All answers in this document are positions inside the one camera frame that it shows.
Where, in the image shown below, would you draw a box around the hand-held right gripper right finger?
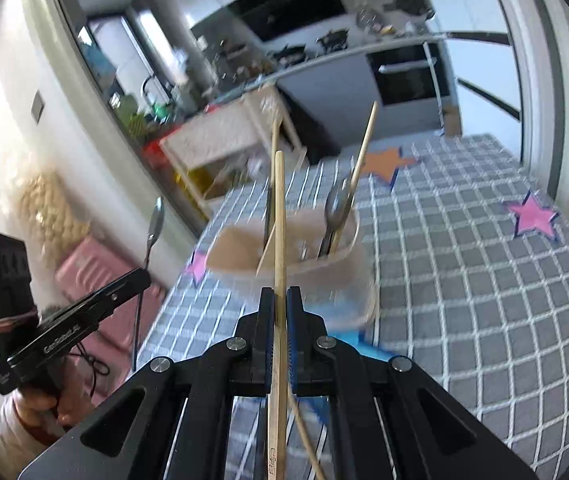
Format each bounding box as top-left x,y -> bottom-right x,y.
287,286 -> 540,480

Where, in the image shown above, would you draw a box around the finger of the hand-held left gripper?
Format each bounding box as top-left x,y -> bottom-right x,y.
64,267 -> 152,333

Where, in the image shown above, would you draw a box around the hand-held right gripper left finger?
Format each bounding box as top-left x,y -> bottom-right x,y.
17,286 -> 276,480

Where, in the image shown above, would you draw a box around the grey plastic spoon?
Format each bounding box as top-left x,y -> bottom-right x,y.
132,197 -> 166,371

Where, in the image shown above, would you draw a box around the beige plastic utensil holder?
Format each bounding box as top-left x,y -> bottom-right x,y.
206,207 -> 380,333

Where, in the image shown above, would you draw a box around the wooden chopstick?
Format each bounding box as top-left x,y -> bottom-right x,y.
329,101 -> 378,256
257,119 -> 281,277
266,150 -> 286,480
289,392 -> 326,480

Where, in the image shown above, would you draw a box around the metal spoons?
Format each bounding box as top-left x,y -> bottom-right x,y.
325,182 -> 351,261

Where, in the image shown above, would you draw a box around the person's left hand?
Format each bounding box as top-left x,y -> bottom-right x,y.
14,355 -> 88,431

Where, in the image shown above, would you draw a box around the stack of pink stools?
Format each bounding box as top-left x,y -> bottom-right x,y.
57,237 -> 165,386

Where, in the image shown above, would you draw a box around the light blue star sticker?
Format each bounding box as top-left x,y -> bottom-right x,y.
335,329 -> 396,362

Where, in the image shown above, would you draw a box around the pink star sticker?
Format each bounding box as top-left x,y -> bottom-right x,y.
184,250 -> 210,287
503,191 -> 560,241

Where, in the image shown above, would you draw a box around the bag of beige balls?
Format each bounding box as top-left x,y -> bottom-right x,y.
14,170 -> 90,261

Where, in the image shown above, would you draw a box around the red plastic basket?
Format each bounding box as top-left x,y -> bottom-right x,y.
142,140 -> 168,166

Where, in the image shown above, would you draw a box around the beige plastic storage cart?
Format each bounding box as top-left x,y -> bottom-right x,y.
159,85 -> 306,203

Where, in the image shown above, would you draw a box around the grey checked tablecloth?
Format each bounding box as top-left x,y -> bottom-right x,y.
134,132 -> 569,480

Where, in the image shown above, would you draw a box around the black kitchen faucet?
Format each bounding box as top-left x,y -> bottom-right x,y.
140,76 -> 170,111

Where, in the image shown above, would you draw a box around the orange star sticker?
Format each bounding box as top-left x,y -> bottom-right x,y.
362,146 -> 416,192

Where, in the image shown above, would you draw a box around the grey kitchen counter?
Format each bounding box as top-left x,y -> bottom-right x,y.
264,35 -> 445,161

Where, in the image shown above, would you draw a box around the black wok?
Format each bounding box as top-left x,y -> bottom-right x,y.
272,45 -> 308,66

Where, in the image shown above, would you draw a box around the black built-in oven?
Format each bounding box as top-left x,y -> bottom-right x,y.
367,42 -> 453,107

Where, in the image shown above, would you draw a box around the dark cooking pot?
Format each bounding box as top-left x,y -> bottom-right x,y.
315,30 -> 350,53

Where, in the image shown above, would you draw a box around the black range hood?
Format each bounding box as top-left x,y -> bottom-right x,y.
227,0 -> 345,43

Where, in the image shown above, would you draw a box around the round black pan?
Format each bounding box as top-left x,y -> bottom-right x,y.
392,0 -> 435,18

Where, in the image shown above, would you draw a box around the white fridge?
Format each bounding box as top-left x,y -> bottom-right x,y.
409,0 -> 528,136

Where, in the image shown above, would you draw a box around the black cable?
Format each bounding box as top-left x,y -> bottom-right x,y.
72,350 -> 111,391

